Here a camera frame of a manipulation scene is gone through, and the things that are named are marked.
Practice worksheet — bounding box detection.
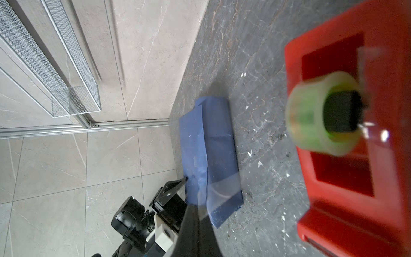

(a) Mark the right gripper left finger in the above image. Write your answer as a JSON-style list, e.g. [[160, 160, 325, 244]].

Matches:
[[171, 205, 197, 257]]

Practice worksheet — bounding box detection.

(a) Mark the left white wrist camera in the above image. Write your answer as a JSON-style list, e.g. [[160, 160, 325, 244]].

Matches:
[[146, 214, 178, 257]]

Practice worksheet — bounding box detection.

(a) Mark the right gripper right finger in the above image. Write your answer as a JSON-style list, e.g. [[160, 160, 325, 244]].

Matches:
[[197, 212, 223, 257]]

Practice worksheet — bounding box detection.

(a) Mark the clear adhesive tape strip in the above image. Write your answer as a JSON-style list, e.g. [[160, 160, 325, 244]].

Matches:
[[198, 173, 241, 216]]

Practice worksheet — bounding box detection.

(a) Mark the green clear tape roll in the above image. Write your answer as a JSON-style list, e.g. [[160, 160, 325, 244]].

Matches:
[[285, 71, 361, 156]]

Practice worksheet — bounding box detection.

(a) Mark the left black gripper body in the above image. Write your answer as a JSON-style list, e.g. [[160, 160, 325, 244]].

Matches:
[[149, 187, 187, 231]]

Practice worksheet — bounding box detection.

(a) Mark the light blue wrapping paper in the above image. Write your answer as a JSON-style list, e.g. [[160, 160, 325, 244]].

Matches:
[[179, 96, 244, 228]]

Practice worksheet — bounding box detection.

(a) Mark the red tape dispenser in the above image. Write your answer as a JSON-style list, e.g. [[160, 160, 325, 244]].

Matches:
[[285, 1, 411, 257]]

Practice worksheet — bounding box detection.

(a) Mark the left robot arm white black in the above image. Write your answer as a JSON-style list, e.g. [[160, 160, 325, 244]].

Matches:
[[111, 178, 187, 257]]

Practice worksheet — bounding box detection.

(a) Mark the white wire mesh basket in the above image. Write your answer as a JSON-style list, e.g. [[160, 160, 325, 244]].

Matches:
[[1, 1, 101, 118]]

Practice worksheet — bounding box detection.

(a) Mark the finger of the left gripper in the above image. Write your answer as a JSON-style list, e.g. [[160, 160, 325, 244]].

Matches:
[[157, 177, 187, 202]]

